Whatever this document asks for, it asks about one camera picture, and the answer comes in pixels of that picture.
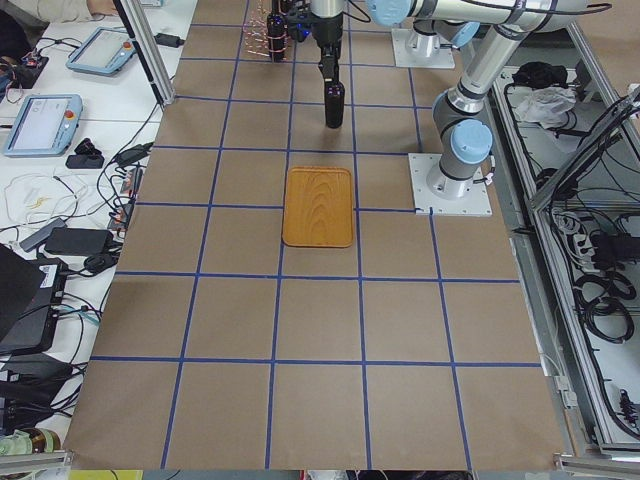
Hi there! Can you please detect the copper wire bottle basket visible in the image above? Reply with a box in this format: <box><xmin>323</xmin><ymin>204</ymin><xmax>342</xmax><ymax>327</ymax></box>
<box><xmin>243</xmin><ymin>0</ymin><xmax>291</xmax><ymax>62</ymax></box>

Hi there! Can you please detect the teach pendant far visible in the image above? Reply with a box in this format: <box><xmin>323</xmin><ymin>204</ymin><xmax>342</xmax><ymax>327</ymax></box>
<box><xmin>66</xmin><ymin>27</ymin><xmax>135</xmax><ymax>76</ymax></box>

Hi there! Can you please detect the teach pendant near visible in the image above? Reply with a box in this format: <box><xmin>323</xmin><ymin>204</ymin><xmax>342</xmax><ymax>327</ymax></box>
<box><xmin>3</xmin><ymin>94</ymin><xmax>83</xmax><ymax>158</ymax></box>

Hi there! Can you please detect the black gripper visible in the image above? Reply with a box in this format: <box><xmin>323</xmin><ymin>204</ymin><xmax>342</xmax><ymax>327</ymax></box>
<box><xmin>313</xmin><ymin>14</ymin><xmax>343</xmax><ymax>83</ymax></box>

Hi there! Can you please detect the aluminium frame post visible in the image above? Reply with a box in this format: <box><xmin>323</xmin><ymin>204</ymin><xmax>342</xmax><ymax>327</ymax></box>
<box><xmin>114</xmin><ymin>0</ymin><xmax>176</xmax><ymax>108</ymax></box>

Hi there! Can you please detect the teach pendant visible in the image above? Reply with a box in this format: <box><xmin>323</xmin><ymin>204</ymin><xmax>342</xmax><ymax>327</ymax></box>
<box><xmin>66</xmin><ymin>27</ymin><xmax>135</xmax><ymax>76</ymax></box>
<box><xmin>3</xmin><ymin>94</ymin><xmax>83</xmax><ymax>158</ymax></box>

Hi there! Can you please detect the black power adapter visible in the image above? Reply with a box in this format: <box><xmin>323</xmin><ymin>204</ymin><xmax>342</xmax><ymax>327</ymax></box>
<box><xmin>44</xmin><ymin>227</ymin><xmax>113</xmax><ymax>256</ymax></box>

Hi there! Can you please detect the dark wine bottle end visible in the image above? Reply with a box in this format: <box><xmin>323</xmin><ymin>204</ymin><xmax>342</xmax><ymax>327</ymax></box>
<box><xmin>266</xmin><ymin>12</ymin><xmax>287</xmax><ymax>62</ymax></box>

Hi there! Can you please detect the wooden tray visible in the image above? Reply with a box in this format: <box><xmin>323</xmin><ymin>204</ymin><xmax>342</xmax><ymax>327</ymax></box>
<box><xmin>282</xmin><ymin>166</ymin><xmax>354</xmax><ymax>248</ymax></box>

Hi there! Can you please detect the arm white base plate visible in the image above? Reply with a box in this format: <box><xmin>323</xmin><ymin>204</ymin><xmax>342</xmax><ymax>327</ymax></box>
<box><xmin>408</xmin><ymin>153</ymin><xmax>492</xmax><ymax>217</ymax></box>
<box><xmin>391</xmin><ymin>28</ymin><xmax>455</xmax><ymax>69</ymax></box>

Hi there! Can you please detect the dark wine bottle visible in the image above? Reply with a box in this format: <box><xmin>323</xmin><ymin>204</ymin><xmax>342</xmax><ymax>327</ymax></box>
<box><xmin>324</xmin><ymin>81</ymin><xmax>345</xmax><ymax>129</ymax></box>

